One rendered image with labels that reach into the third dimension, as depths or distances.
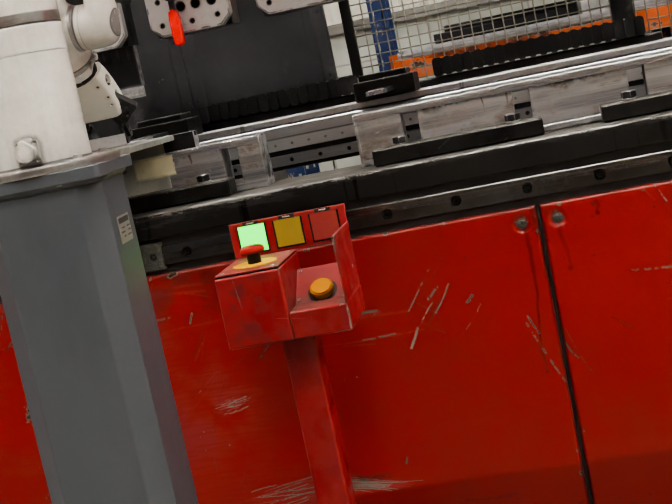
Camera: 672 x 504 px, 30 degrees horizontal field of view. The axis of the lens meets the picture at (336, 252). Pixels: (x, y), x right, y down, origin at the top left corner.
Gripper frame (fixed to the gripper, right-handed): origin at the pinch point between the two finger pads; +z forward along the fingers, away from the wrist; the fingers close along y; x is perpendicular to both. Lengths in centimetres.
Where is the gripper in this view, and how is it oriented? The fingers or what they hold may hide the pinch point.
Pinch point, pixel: (109, 135)
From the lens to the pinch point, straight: 233.3
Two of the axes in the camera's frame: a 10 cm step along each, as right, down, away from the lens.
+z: 2.5, 6.3, 7.3
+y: -9.7, 1.8, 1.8
